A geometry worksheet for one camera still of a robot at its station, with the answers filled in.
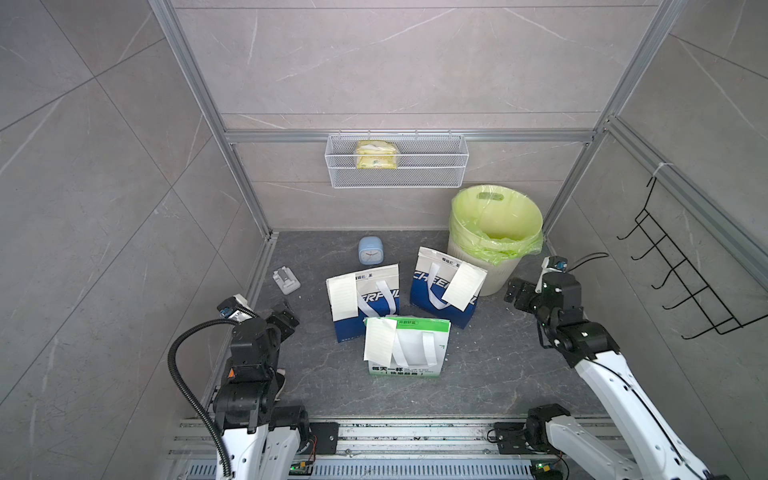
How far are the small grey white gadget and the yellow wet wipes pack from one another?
0.48 m

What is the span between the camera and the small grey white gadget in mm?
1031

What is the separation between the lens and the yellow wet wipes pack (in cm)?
87

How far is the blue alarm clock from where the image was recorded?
41.8 inches

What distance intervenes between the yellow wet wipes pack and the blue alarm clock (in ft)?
0.95

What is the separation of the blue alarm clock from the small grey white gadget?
0.80ft
